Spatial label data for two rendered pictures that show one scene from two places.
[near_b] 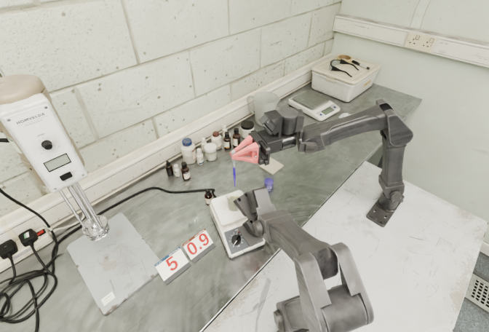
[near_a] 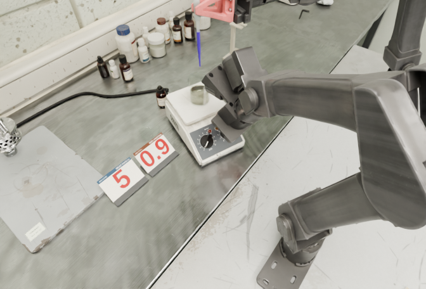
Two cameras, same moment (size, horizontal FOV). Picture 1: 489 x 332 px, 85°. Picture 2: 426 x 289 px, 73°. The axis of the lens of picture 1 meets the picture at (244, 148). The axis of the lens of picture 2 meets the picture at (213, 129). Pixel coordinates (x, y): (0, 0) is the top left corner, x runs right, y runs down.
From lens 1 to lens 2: 26 cm
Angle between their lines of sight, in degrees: 10
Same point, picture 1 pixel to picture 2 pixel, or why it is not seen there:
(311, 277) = (397, 112)
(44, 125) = not seen: outside the picture
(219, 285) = (191, 199)
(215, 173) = (165, 71)
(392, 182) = (407, 50)
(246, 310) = (231, 225)
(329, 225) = not seen: hidden behind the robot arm
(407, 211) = not seen: hidden behind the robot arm
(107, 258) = (28, 182)
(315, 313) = (415, 172)
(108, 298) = (35, 231)
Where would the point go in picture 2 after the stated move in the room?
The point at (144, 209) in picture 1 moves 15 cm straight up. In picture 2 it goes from (74, 119) to (52, 77)
